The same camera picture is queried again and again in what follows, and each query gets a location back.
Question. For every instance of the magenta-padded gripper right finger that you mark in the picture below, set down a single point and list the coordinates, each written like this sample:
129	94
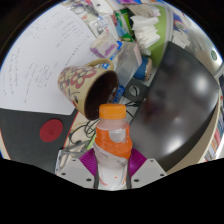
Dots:
146	171

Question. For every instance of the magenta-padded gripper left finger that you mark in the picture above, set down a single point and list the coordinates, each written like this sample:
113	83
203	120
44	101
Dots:
76	171

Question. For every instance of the orange-capped drink bottle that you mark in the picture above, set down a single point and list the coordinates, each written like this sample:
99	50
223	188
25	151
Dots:
113	150

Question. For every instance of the flat round red coaster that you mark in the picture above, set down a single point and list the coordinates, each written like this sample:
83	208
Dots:
51	130

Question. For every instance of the black desk mat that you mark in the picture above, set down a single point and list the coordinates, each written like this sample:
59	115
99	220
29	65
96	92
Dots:
23	140

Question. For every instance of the black computer monitor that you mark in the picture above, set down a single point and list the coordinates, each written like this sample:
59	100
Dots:
180	110

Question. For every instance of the floral patterned mug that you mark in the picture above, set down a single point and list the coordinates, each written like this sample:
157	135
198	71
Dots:
76	83

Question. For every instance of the blue round container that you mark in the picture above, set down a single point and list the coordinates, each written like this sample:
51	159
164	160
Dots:
145	68

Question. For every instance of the white paper sheet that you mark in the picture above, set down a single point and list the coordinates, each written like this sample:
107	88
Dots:
40	66

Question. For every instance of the purple-printed tissue pack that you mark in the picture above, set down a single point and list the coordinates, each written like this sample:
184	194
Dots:
105	46

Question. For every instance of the white tissue stack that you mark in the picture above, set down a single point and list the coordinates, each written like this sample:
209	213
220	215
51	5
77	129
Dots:
146	31

